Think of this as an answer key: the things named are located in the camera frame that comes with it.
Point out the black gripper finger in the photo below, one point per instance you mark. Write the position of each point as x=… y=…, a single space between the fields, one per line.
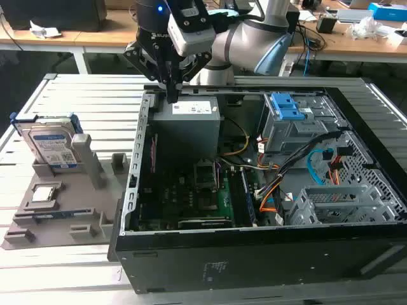
x=194 y=66
x=143 y=60

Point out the hard disk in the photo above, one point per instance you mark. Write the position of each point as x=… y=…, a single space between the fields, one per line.
x=51 y=143

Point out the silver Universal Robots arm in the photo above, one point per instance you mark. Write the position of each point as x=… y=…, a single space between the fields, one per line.
x=241 y=41

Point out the grey metal disk bay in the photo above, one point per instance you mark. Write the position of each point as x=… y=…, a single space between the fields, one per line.
x=334 y=206

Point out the long wooden desk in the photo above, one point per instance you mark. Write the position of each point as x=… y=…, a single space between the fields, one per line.
x=95 y=36

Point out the grey power supply unit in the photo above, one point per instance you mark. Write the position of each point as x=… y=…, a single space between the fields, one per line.
x=184 y=130

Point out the white power strip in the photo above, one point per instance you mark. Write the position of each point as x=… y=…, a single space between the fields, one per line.
x=287 y=68

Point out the blue plastic drive latch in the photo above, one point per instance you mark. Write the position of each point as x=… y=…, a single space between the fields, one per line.
x=292 y=114
x=281 y=100

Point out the large black box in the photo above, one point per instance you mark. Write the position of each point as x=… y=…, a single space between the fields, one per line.
x=54 y=14

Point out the crumpled white paper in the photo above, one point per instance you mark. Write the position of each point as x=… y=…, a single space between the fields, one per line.
x=43 y=31

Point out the thin locking lever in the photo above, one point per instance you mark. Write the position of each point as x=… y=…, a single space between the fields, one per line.
x=218 y=178

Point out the grey metal drive cage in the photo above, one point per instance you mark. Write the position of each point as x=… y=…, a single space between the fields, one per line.
x=286 y=136

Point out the CPU socket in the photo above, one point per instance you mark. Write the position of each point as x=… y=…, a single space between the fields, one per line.
x=208 y=203

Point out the small black box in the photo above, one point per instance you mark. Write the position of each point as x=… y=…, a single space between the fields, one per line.
x=326 y=24

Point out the green motherboard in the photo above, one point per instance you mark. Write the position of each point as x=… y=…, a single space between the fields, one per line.
x=171 y=203

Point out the black RAM slot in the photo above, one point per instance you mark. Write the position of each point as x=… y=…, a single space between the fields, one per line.
x=237 y=200

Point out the blue RAM stick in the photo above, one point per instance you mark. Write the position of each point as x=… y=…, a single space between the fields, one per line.
x=249 y=203

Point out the wooden desk with clutter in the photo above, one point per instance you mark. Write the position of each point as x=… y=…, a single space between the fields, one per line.
x=343 y=44

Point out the grey parts rack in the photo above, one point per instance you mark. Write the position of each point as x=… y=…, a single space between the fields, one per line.
x=73 y=197

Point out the black graphics card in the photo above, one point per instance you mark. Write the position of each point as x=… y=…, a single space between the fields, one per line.
x=203 y=223

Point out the silver CPU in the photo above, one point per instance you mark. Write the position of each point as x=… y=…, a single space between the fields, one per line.
x=44 y=194

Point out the grey laptop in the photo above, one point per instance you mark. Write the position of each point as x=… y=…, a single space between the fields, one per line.
x=353 y=16

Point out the clear plastic bag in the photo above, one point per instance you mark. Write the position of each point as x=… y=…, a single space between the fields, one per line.
x=365 y=28

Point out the white box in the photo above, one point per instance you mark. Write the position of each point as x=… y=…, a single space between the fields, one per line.
x=395 y=39

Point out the blue cardboard box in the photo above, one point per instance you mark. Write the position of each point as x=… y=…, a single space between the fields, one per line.
x=391 y=11

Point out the black open PC case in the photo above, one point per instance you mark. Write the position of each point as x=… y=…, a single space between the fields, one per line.
x=254 y=263

